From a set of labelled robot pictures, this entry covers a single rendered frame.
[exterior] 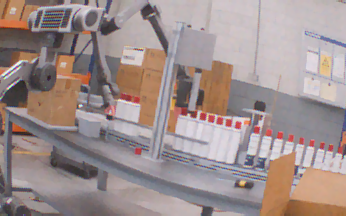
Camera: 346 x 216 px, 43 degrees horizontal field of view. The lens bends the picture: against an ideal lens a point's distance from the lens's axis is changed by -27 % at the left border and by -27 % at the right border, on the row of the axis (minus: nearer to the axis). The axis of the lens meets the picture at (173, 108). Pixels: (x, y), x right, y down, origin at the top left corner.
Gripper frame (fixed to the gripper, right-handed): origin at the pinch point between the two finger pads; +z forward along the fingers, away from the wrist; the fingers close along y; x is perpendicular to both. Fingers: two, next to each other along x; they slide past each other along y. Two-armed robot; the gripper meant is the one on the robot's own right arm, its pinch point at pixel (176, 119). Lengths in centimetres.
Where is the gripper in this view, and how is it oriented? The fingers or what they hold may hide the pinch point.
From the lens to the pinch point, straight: 295.7
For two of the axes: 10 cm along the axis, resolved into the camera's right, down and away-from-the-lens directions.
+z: -1.9, 9.8, 0.9
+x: -5.8, -0.3, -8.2
